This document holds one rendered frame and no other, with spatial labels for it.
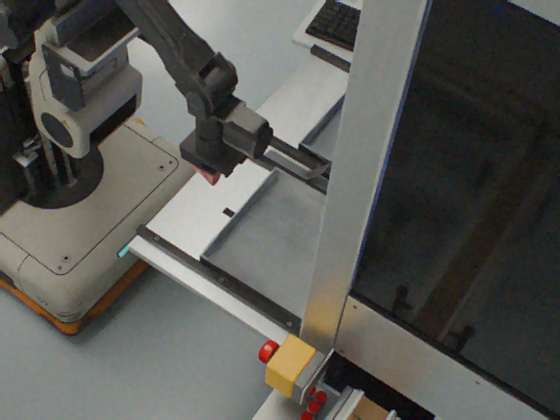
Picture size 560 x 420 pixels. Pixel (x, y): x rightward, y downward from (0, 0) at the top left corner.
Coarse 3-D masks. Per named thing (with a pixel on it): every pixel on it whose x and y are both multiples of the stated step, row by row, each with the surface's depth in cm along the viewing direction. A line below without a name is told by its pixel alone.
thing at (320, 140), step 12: (336, 108) 185; (324, 120) 181; (336, 120) 184; (312, 132) 178; (324, 132) 181; (336, 132) 182; (300, 144) 175; (312, 144) 179; (324, 144) 180; (312, 156) 176; (324, 156) 174
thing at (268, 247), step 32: (256, 192) 168; (288, 192) 172; (320, 192) 168; (256, 224) 167; (288, 224) 167; (320, 224) 168; (224, 256) 162; (256, 256) 163; (288, 256) 163; (256, 288) 155; (288, 288) 159
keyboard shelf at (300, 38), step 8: (320, 0) 216; (336, 0) 217; (344, 0) 217; (360, 0) 218; (312, 8) 215; (320, 8) 215; (360, 8) 216; (312, 16) 213; (304, 24) 211; (296, 32) 209; (304, 32) 209; (296, 40) 208; (304, 40) 208; (312, 40) 208; (320, 40) 208; (336, 48) 207
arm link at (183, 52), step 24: (120, 0) 119; (144, 0) 118; (144, 24) 120; (168, 24) 120; (168, 48) 121; (192, 48) 122; (168, 72) 125; (192, 72) 122; (216, 72) 125; (216, 96) 125
